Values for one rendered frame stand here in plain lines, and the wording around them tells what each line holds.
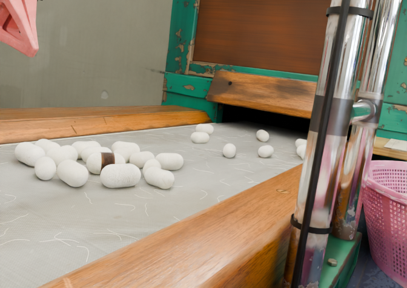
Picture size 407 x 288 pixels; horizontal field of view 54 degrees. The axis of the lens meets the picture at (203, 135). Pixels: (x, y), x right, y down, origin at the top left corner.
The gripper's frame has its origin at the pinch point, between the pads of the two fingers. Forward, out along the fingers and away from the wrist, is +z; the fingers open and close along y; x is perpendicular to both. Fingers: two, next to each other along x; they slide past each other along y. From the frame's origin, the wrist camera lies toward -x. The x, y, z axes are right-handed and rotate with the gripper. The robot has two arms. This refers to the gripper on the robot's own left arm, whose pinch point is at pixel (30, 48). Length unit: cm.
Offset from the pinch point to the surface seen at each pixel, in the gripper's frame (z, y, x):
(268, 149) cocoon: 22.2, 25.4, -5.5
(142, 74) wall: -62, 126, 61
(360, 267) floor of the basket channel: 39.9, 13.7, -10.0
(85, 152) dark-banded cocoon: 13.7, 0.7, 1.9
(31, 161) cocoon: 12.9, -4.8, 3.3
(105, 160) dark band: 16.7, -0.8, -1.2
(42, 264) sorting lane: 25.4, -15.6, -6.3
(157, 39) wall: -68, 127, 43
